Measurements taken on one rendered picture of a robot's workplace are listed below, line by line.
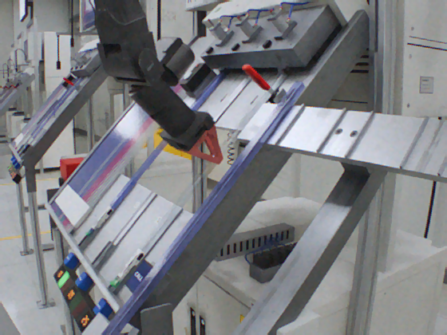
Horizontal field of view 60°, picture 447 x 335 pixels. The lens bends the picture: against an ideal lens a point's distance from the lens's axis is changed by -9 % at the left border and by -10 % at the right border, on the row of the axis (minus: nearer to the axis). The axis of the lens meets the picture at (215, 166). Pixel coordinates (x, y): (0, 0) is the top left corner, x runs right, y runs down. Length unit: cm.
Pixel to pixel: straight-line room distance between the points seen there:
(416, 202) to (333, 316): 167
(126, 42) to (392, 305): 91
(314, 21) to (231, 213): 39
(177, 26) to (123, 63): 163
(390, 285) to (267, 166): 54
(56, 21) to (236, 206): 905
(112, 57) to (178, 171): 167
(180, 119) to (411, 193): 203
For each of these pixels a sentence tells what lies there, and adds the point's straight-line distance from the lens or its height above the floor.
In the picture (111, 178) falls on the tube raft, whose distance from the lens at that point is 103.
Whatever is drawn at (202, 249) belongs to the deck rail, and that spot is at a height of 81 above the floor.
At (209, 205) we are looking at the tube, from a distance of 51.
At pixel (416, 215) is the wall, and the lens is 258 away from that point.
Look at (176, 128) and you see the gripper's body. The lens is 69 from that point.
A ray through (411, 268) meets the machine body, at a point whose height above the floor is 61.
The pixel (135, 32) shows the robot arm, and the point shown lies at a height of 114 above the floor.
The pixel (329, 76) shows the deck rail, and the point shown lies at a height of 108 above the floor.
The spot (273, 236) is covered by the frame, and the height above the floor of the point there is 65.
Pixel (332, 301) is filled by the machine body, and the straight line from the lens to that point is 94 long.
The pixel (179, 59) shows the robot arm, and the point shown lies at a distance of 70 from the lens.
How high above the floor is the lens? 107
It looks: 11 degrees down
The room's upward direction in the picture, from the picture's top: straight up
